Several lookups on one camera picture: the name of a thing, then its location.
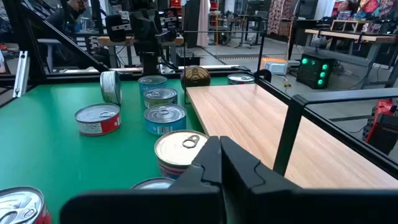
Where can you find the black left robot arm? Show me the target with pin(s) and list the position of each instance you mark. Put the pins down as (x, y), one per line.
(146, 31)

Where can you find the green table mat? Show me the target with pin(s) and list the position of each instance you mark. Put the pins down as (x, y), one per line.
(46, 149)

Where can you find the black computer with green fans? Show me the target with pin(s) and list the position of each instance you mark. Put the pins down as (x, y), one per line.
(314, 70)

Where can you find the silver aluminium bracket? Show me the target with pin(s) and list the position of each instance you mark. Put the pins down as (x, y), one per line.
(21, 74)

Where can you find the red label seafood can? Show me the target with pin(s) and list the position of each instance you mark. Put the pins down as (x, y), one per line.
(18, 207)
(240, 79)

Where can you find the colourful patchwork fabric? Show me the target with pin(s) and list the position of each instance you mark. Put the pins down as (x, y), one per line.
(373, 7)

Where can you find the wooden shelf with black frame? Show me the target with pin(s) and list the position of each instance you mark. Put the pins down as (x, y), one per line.
(248, 124)

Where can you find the red and black device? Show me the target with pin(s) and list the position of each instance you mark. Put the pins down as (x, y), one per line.
(382, 124)

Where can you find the black upright panel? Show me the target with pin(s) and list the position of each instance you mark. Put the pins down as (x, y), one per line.
(191, 21)

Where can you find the hanging patterned fabric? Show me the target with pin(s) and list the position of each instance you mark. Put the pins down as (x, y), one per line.
(276, 15)

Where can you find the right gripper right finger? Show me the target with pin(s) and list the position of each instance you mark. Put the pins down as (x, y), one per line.
(264, 202)

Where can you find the blue label seafood can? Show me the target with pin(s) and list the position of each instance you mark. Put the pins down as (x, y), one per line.
(164, 119)
(152, 81)
(109, 87)

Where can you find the long wooden table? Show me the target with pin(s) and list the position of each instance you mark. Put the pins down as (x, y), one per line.
(342, 34)

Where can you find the wooden background workbench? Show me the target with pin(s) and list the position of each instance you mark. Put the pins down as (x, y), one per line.
(107, 40)

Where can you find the Bumble Bee light tuna can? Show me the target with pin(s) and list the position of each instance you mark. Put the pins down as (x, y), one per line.
(152, 184)

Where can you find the gold-lidded striped label can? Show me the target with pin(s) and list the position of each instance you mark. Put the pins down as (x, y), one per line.
(177, 149)
(196, 76)

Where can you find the orange and white box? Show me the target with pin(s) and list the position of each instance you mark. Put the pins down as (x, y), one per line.
(273, 66)

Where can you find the person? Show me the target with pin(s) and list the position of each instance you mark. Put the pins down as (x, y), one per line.
(57, 20)

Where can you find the background black robot arm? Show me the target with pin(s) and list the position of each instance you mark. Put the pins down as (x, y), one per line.
(116, 28)
(171, 20)

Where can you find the red and white label can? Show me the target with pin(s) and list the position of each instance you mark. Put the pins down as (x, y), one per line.
(98, 123)

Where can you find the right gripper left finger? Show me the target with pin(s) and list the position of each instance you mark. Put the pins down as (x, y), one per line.
(199, 199)

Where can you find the white curtain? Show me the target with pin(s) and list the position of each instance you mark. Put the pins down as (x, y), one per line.
(203, 21)

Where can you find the green label tuna can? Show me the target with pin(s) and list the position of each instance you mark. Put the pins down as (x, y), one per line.
(160, 95)

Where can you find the person's hand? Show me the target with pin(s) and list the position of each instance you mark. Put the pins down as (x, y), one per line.
(77, 4)

